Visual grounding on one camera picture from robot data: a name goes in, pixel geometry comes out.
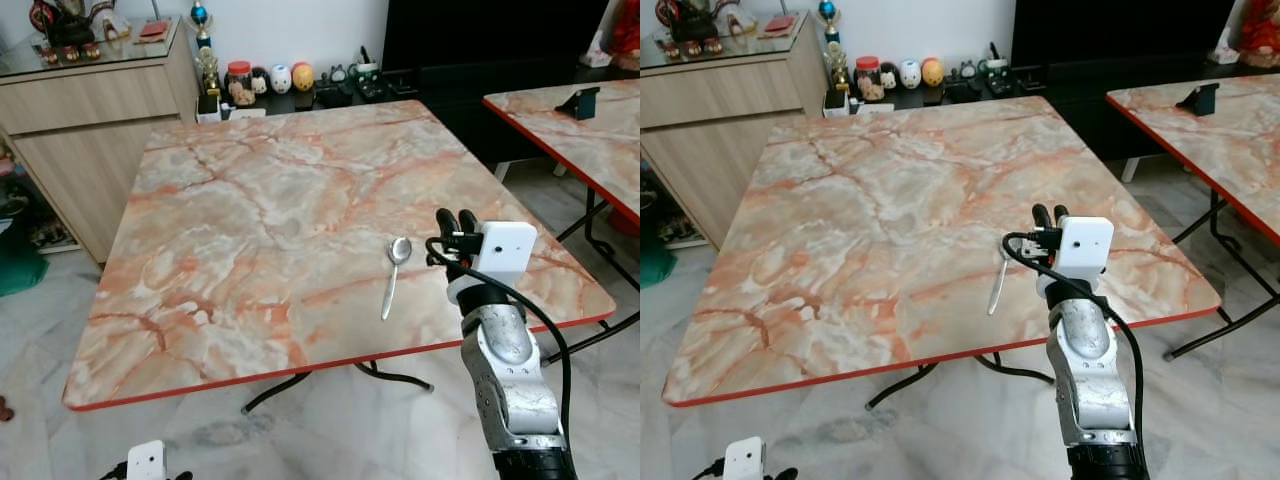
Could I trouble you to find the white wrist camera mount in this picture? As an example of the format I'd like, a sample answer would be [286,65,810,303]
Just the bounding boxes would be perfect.
[1036,216,1115,301]
[125,439,168,480]
[722,435,766,480]
[446,221,539,306]

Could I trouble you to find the green plastic bag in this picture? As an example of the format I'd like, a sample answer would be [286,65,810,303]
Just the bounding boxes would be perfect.
[0,214,50,298]
[640,234,678,290]

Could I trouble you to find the red lid snack jar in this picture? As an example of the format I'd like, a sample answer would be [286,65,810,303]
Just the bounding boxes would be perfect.
[853,55,884,102]
[225,60,256,108]

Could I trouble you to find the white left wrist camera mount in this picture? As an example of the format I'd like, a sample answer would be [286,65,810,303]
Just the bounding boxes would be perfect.
[125,439,168,480]
[722,435,766,480]

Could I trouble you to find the large marble pattern folding table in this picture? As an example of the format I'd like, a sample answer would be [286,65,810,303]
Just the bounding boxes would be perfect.
[62,98,641,417]
[662,94,1280,411]

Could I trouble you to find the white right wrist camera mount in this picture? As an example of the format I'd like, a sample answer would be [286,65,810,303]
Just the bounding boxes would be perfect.
[1036,216,1115,301]
[446,221,539,306]

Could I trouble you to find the red statue figure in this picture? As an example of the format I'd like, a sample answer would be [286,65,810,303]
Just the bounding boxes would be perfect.
[597,0,641,71]
[1238,0,1280,70]

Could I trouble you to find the marble pattern table with phone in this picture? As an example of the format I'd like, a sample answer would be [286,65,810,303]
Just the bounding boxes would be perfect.
[482,80,641,291]
[1105,72,1280,301]

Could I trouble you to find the black television screen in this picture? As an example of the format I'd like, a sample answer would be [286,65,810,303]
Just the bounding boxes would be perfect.
[1010,0,1237,65]
[382,0,613,73]

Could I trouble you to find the black phone on stand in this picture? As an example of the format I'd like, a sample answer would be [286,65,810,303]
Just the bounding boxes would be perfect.
[1175,81,1220,118]
[555,86,602,122]

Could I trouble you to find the dark ornate statue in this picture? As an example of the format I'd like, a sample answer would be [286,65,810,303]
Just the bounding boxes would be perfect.
[29,0,104,65]
[654,0,733,58]

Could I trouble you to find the light wood sideboard cabinet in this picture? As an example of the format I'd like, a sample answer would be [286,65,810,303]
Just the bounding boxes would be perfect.
[0,16,202,267]
[640,12,832,250]

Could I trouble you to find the gold trophy with blue ball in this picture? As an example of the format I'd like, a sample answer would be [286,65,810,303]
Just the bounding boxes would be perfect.
[189,0,224,123]
[817,0,852,113]

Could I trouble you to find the silver metal spoon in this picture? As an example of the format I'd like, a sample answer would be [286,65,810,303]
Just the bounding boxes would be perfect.
[987,242,1012,317]
[380,237,413,322]

